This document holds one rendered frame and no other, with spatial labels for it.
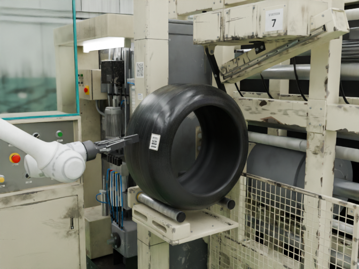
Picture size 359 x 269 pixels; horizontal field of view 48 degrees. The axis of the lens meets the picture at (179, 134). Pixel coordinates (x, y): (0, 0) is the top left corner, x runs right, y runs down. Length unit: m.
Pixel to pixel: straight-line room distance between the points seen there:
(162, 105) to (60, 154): 0.50
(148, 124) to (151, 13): 0.60
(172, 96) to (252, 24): 0.45
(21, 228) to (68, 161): 0.98
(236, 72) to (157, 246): 0.97
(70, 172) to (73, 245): 1.10
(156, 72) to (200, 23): 0.32
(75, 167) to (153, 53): 0.85
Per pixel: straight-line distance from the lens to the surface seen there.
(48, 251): 2.30
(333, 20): 1.67
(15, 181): 2.19
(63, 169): 1.27
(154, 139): 1.56
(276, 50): 1.83
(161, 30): 1.98
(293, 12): 1.65
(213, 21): 1.94
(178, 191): 1.65
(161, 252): 2.17
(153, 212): 1.86
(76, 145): 1.50
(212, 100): 1.69
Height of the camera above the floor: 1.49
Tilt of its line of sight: 9 degrees down
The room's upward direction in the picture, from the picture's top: straight up
